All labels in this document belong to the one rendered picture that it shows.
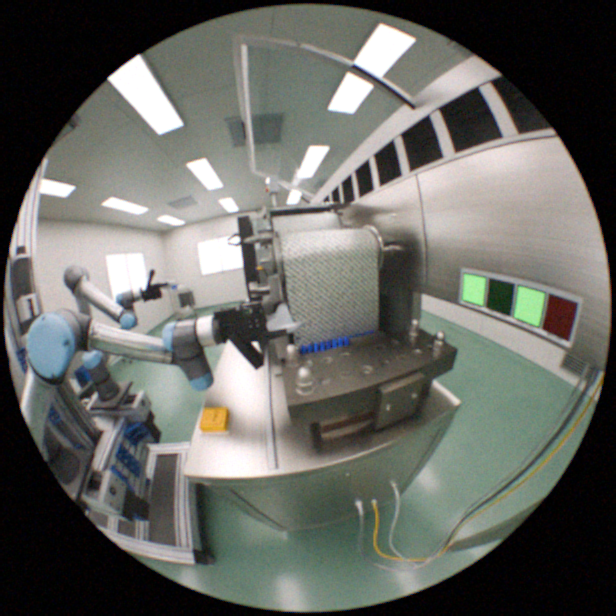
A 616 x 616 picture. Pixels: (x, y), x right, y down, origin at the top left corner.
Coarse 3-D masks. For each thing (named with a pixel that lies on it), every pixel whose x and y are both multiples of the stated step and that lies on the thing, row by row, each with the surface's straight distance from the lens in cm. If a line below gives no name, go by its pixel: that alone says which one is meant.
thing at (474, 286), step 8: (464, 280) 41; (472, 280) 40; (480, 280) 39; (464, 288) 41; (472, 288) 40; (480, 288) 39; (464, 296) 42; (472, 296) 40; (480, 296) 40; (480, 304) 40
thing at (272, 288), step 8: (272, 280) 51; (264, 288) 52; (272, 288) 51; (272, 296) 51; (280, 296) 52; (264, 304) 52; (272, 304) 52; (280, 304) 52; (264, 312) 52; (272, 312) 52; (280, 344) 57; (280, 352) 58; (280, 368) 63
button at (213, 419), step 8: (208, 408) 55; (216, 408) 53; (224, 408) 52; (208, 416) 52; (216, 416) 51; (224, 416) 50; (200, 424) 51; (208, 424) 50; (216, 424) 49; (224, 424) 49
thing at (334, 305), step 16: (336, 272) 46; (352, 272) 47; (368, 272) 50; (288, 288) 44; (304, 288) 44; (320, 288) 45; (336, 288) 46; (352, 288) 48; (368, 288) 50; (304, 304) 45; (320, 304) 46; (336, 304) 47; (352, 304) 49; (368, 304) 51; (304, 320) 46; (320, 320) 47; (336, 320) 49; (352, 320) 50; (368, 320) 53; (304, 336) 48; (320, 336) 49; (336, 336) 50
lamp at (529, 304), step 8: (520, 288) 36; (520, 296) 36; (528, 296) 36; (536, 296) 35; (520, 304) 36; (528, 304) 36; (536, 304) 36; (520, 312) 37; (528, 312) 36; (536, 312) 36; (528, 320) 36; (536, 320) 36
